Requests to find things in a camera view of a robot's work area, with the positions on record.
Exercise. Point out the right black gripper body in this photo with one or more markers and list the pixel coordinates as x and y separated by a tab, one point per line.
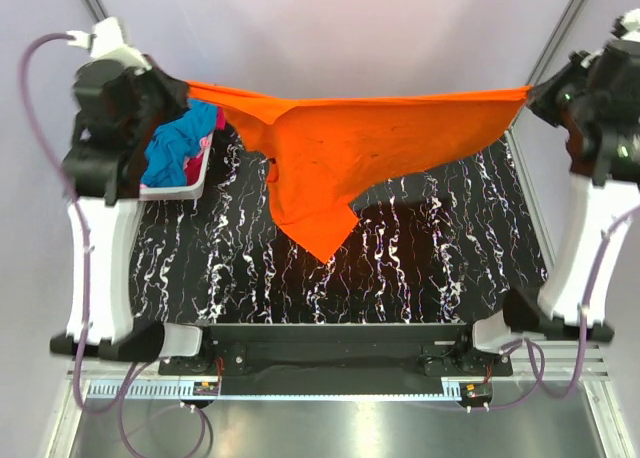
560	100

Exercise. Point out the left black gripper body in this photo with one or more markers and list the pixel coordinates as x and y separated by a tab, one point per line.
157	101

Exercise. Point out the orange t shirt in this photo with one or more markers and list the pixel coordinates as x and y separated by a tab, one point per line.
324	153

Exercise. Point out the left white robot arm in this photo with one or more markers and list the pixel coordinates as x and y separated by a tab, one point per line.
120	107

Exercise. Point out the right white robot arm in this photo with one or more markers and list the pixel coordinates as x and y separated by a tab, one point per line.
595	97

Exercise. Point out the blue t shirt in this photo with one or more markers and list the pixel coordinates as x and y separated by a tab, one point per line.
175	153

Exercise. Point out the white plastic laundry basket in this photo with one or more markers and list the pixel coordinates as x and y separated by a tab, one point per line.
192	191

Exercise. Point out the black marble pattern mat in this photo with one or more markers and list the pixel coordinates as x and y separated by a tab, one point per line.
441	246

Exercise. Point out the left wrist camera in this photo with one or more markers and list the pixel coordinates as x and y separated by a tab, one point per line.
108	40

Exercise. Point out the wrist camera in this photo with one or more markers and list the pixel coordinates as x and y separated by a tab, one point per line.
108	40
627	26

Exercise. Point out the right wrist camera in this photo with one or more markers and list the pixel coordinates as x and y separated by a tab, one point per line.
627	26

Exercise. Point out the aluminium front rail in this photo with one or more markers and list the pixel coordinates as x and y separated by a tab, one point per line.
554	360

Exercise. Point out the white slotted cable duct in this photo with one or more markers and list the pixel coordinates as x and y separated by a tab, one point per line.
280	389

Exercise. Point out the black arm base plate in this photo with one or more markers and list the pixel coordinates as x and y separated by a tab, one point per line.
403	355

